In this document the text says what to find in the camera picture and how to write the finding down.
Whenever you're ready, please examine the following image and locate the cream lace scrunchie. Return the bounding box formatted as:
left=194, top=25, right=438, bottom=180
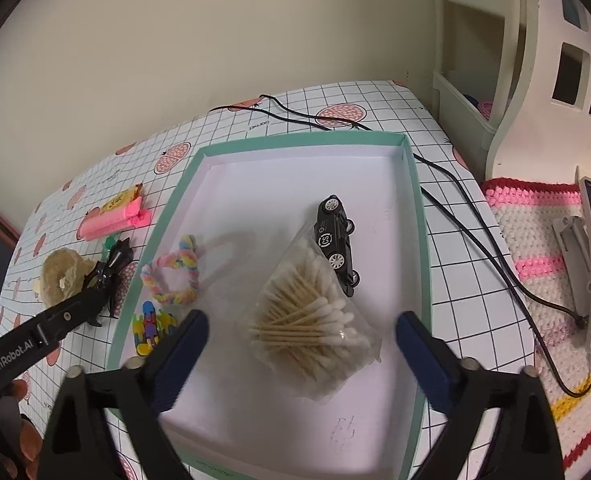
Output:
left=39, top=248, right=96, bottom=308

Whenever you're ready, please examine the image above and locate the black claw hair clip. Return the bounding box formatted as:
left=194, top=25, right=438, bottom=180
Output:
left=82, top=237, right=134, bottom=327

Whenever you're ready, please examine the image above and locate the pink double hair roller clip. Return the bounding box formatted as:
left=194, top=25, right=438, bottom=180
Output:
left=76, top=196, right=152, bottom=242

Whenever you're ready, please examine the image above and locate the person's left hand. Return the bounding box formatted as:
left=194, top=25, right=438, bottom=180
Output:
left=0, top=379, right=42, bottom=480

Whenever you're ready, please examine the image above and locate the colourful small toy block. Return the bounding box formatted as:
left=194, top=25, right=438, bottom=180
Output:
left=132, top=301, right=178, bottom=358

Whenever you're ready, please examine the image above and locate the grid pomegranate print tablecloth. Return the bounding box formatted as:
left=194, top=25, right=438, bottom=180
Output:
left=0, top=79, right=537, bottom=480

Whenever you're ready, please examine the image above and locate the pink white crochet mat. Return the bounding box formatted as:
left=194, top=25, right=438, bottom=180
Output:
left=482, top=178, right=591, bottom=479

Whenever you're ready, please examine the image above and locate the green plastic toy figure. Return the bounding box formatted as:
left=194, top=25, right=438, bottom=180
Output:
left=103, top=235, right=117, bottom=254

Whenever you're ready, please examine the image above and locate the bag of cotton swabs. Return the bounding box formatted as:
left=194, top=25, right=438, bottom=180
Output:
left=244, top=224, right=382, bottom=401

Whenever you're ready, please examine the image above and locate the yellow orange snack packet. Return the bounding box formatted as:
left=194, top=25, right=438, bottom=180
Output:
left=101, top=183, right=142, bottom=214

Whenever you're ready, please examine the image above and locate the black toy car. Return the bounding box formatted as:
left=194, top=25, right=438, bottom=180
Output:
left=314, top=194, right=361, bottom=297

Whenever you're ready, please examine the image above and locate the mint green shallow box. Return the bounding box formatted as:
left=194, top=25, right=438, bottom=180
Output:
left=105, top=130, right=433, bottom=480

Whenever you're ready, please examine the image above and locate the grey phone stand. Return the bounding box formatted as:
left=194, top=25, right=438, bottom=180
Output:
left=553, top=216, right=591, bottom=316

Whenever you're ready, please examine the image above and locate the white wooden shelf unit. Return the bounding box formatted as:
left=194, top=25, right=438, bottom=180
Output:
left=432, top=0, right=591, bottom=183

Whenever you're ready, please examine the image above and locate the pastel rainbow twisted hair tie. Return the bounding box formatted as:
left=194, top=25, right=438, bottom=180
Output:
left=140, top=233, right=201, bottom=306

